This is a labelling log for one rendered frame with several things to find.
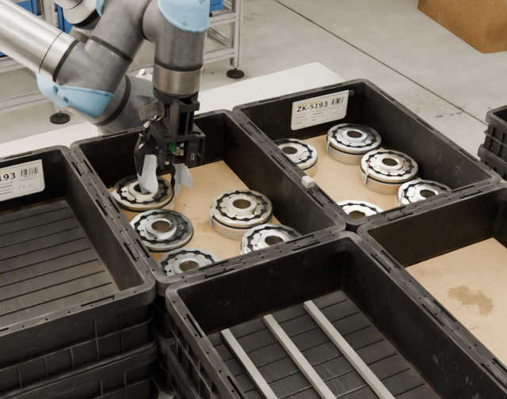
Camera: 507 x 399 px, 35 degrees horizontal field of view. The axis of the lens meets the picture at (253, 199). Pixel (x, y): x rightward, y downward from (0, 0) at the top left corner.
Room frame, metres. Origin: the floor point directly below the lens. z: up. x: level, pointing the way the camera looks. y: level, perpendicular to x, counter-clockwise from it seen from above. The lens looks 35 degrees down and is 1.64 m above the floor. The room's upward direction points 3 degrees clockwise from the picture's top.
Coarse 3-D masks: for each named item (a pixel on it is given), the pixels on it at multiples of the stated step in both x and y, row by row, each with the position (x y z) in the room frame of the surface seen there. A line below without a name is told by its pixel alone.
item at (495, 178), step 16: (352, 80) 1.43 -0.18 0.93; (368, 80) 1.43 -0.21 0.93; (288, 96) 1.35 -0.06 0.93; (304, 96) 1.36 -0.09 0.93; (384, 96) 1.37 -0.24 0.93; (240, 112) 1.28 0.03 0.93; (256, 128) 1.23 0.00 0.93; (432, 128) 1.25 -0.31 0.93; (272, 144) 1.17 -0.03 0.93; (448, 144) 1.20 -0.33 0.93; (288, 160) 1.13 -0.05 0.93; (304, 176) 1.08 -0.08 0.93; (496, 176) 1.11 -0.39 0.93; (320, 192) 1.04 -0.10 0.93; (448, 192) 1.05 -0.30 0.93; (464, 192) 1.06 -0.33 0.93; (336, 208) 1.00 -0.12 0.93; (400, 208) 1.01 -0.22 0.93; (352, 224) 0.96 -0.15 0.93
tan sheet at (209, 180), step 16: (160, 176) 1.21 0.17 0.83; (192, 176) 1.22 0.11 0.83; (208, 176) 1.22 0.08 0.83; (224, 176) 1.22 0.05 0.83; (192, 192) 1.16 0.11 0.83; (208, 192) 1.17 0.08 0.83; (176, 208) 1.11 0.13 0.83; (192, 208) 1.12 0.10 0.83; (208, 208) 1.12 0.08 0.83; (208, 224) 1.07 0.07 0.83; (208, 240) 1.03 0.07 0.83; (224, 240) 1.03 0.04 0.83; (224, 256) 0.99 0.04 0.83
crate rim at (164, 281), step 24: (240, 120) 1.25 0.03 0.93; (72, 144) 1.14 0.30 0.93; (264, 144) 1.17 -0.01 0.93; (288, 168) 1.10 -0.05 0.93; (312, 192) 1.04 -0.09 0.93; (120, 216) 0.95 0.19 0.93; (336, 216) 0.98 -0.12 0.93; (288, 240) 0.91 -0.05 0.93; (312, 240) 0.92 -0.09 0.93; (216, 264) 0.85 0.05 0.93
